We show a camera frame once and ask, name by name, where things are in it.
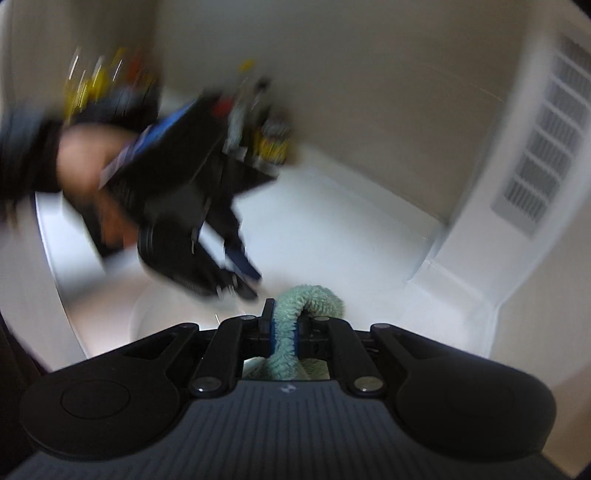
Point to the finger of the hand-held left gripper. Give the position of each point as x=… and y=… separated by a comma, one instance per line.
x=231, y=287
x=233, y=244

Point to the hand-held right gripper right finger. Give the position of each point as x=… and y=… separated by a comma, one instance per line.
x=300, y=340

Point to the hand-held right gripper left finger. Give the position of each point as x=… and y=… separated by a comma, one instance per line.
x=271, y=333

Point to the green fluffy cloth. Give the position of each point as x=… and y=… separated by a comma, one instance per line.
x=286, y=323

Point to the white bowl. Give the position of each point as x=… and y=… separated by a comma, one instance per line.
x=92, y=302

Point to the person's left hand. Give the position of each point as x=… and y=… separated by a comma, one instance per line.
x=83, y=152

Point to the red lid jar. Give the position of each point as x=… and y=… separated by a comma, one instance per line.
x=221, y=108

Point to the grey vent grille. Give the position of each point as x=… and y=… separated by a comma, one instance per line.
x=540, y=157

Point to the white duct column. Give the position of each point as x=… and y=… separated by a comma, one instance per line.
x=480, y=281

